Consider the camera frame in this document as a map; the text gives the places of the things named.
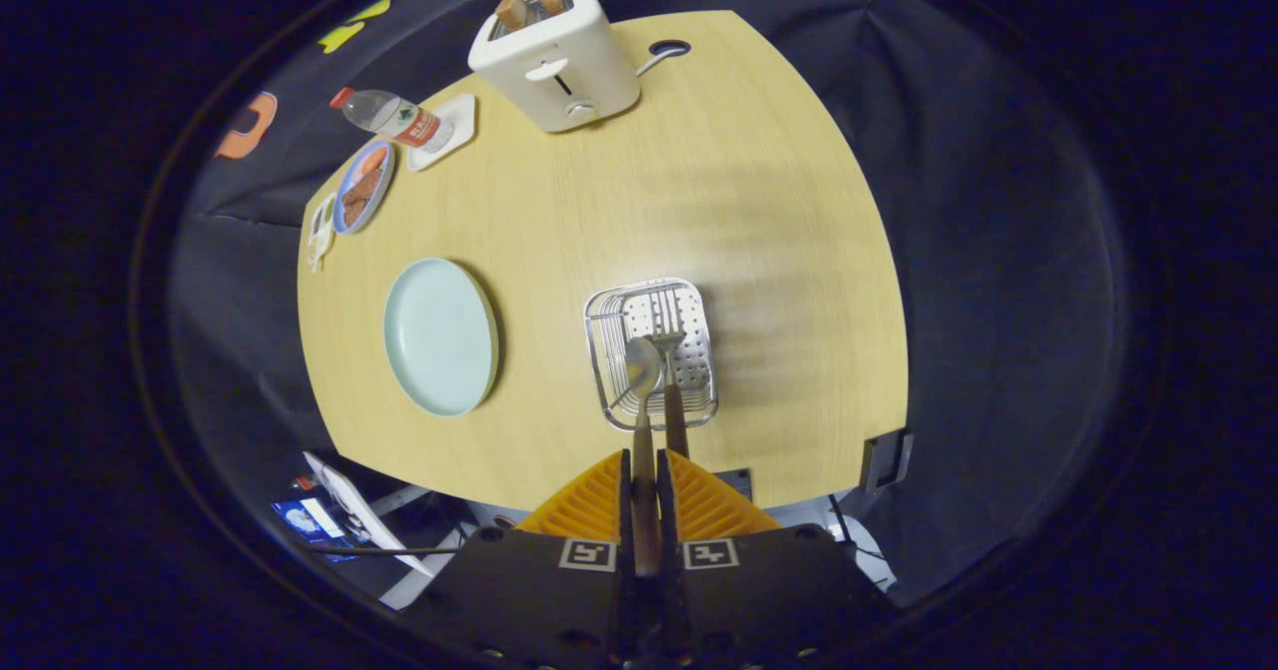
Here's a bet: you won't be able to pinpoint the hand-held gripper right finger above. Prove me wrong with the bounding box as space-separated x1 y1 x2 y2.
654 447 890 670

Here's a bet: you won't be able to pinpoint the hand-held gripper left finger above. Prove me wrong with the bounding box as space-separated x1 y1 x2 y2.
399 447 641 670

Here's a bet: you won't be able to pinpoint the metal fork wooden handle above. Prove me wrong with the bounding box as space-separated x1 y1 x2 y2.
644 329 692 459

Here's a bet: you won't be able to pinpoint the metal spoon wooden handle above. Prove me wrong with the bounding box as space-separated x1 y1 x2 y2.
623 336 665 576

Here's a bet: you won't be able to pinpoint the white paper sheet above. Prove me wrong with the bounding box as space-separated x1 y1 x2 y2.
305 450 435 576

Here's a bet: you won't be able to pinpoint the blue printed box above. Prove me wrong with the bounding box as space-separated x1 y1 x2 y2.
272 498 360 561

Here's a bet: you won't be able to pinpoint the light green plate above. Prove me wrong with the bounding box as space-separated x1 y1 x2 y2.
383 257 500 418

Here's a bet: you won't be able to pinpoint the black backdrop cloth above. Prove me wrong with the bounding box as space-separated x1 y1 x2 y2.
165 0 1129 611

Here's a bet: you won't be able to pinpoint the blue plate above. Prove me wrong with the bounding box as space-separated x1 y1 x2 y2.
332 139 396 235

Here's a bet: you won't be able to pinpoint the white divided sauce dish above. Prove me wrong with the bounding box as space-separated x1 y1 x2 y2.
305 191 338 274

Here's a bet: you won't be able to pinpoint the brown meat slices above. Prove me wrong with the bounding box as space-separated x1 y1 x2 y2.
342 166 385 224

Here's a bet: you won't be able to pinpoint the white square coaster tray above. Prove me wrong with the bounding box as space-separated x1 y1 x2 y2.
406 93 478 172

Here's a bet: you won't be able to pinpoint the clear water bottle red cap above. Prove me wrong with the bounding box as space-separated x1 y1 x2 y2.
330 87 455 152

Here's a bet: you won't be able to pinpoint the white toaster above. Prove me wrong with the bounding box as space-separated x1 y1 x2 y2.
467 0 642 134

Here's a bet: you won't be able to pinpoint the black table edge bracket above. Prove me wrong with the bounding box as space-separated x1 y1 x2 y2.
861 430 915 493

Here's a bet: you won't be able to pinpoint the metal wire basket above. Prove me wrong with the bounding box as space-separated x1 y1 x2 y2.
584 278 720 432

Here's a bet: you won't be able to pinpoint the grey toaster cable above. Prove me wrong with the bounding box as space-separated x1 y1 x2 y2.
635 40 692 77

